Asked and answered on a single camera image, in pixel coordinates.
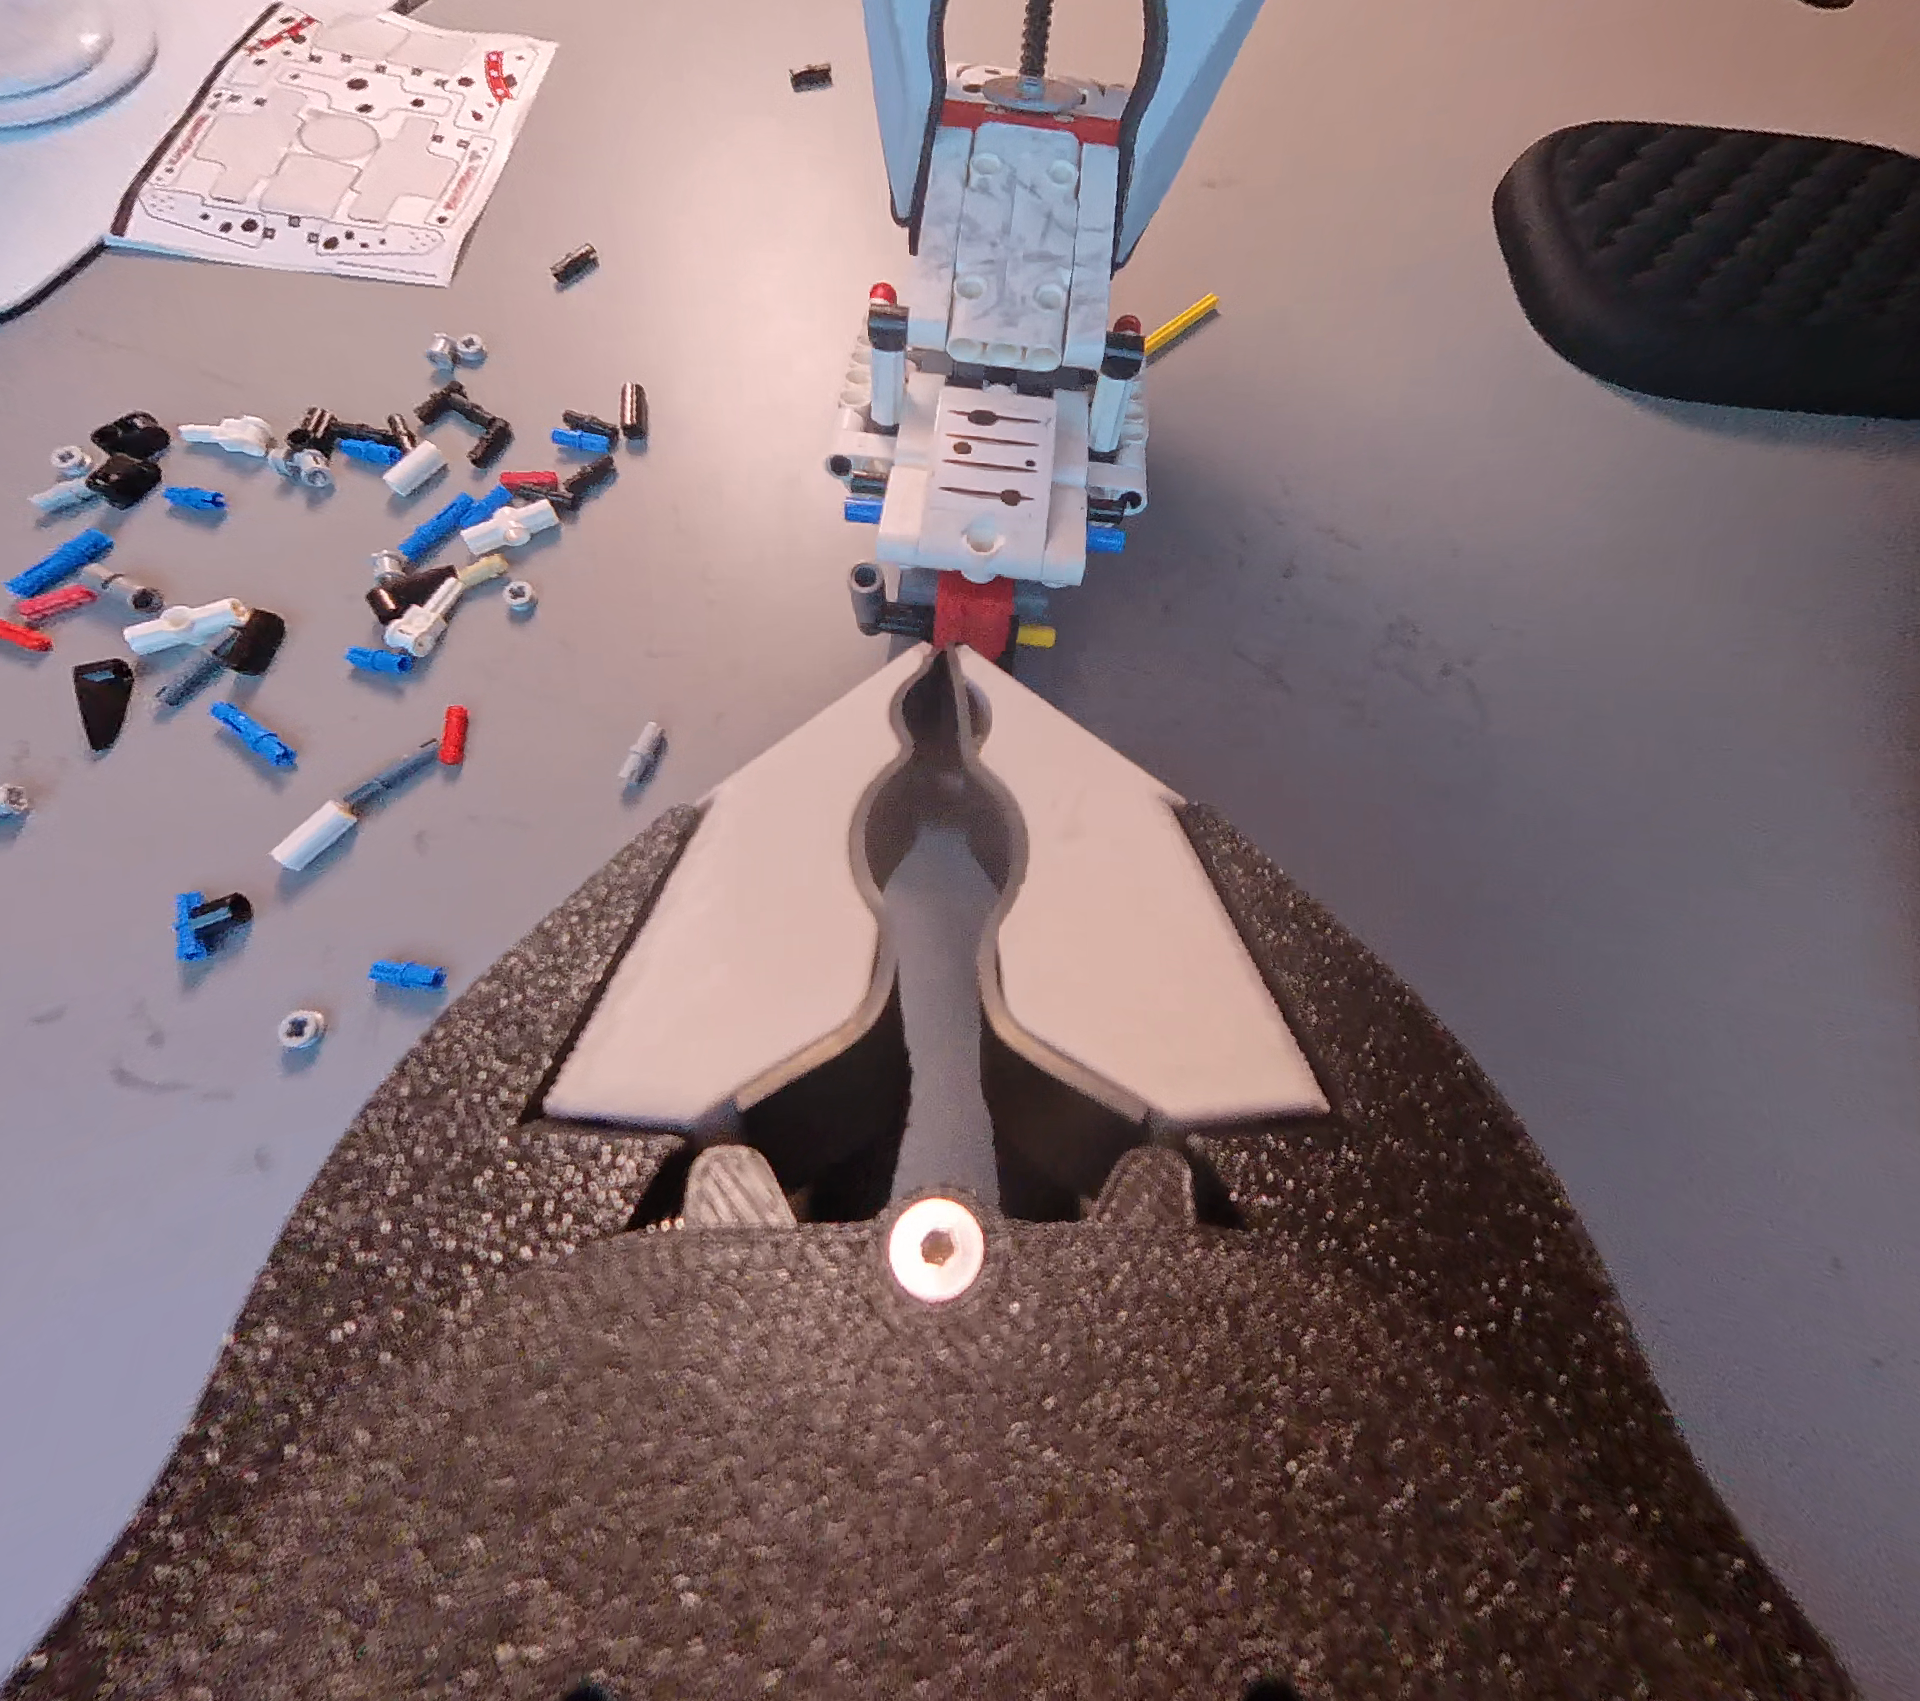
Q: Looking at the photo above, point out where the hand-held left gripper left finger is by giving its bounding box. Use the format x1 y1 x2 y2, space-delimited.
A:
540 648 943 1227

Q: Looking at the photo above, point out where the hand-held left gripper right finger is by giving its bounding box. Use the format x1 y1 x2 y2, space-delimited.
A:
948 648 1332 1227

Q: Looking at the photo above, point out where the black padded wrist rest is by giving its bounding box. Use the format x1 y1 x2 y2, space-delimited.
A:
1491 119 1920 421

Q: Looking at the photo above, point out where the white sticker sheet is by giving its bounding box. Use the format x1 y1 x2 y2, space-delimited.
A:
108 1 561 290

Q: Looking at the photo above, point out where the white brick toy truck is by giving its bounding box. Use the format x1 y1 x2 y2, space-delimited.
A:
823 0 1158 743

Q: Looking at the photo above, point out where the pile of small brick pieces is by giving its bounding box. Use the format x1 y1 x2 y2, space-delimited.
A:
0 327 669 1055

